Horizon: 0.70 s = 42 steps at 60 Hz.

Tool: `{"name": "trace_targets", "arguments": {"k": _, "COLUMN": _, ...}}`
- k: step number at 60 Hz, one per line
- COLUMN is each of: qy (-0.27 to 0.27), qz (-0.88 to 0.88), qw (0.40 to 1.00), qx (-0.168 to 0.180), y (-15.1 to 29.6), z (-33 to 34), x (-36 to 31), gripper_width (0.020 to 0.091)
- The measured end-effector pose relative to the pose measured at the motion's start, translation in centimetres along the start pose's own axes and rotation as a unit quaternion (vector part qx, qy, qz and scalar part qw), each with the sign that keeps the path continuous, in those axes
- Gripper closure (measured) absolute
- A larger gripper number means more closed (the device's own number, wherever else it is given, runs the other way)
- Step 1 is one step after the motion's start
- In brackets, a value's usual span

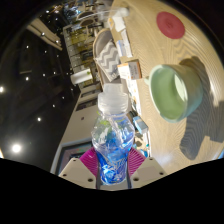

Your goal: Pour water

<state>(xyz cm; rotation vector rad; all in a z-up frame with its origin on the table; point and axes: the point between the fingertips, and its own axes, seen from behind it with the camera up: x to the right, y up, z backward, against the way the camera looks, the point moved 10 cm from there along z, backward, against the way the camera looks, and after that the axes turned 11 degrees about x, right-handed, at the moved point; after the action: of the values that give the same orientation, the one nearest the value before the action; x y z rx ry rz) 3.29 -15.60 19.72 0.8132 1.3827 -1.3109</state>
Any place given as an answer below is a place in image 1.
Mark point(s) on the clear blue-labelled drink bottle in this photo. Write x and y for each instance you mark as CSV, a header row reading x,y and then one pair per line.
x,y
112,143

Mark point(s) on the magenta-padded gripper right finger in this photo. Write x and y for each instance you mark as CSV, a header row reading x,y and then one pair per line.
x,y
149,170

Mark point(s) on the grey curved sofa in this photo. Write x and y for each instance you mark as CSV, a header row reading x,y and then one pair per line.
x,y
100,41

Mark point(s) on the clear plastic cup with straw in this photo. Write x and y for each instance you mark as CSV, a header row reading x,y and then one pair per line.
x,y
113,14

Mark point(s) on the group of ceiling spotlights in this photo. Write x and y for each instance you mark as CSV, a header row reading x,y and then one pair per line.
x,y
16,148

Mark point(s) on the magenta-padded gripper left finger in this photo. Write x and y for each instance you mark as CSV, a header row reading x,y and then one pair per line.
x,y
76,171

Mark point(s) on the blue and white card box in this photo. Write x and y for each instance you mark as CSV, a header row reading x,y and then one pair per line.
x,y
140,125

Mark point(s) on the group of dining chairs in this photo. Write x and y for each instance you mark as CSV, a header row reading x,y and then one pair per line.
x,y
85,16

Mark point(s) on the flat round red coaster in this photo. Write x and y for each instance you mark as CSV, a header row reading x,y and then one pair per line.
x,y
170,25

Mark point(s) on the pale green ceramic mug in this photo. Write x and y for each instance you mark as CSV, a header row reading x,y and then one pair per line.
x,y
173,91

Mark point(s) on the white rectangular box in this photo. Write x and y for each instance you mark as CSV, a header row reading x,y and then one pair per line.
x,y
131,69

